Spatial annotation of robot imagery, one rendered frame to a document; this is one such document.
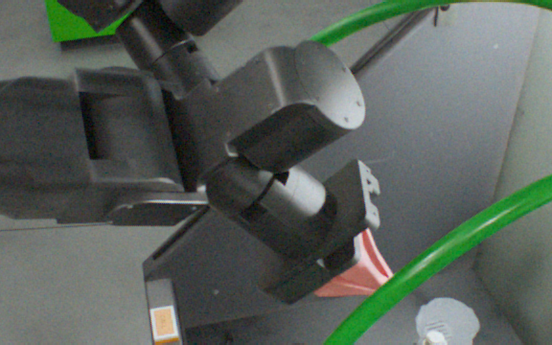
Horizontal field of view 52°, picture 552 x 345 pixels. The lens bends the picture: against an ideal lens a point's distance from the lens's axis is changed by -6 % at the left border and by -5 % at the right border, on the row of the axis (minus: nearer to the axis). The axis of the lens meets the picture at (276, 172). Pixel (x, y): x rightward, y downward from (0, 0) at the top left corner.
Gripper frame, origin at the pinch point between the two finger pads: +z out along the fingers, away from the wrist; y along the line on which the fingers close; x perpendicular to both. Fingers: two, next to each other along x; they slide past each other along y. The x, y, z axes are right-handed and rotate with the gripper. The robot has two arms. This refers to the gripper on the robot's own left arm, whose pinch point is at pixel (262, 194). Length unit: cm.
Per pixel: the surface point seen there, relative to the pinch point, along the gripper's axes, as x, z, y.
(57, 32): 218, -137, 206
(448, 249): -19.2, 7.2, -14.2
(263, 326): 31.4, 18.4, 21.9
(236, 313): 33.9, 14.6, 21.2
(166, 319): 28.5, 7.2, 5.3
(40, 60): 234, -129, 197
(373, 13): -18.2, -6.6, -0.7
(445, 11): -15.5, -4.7, 28.5
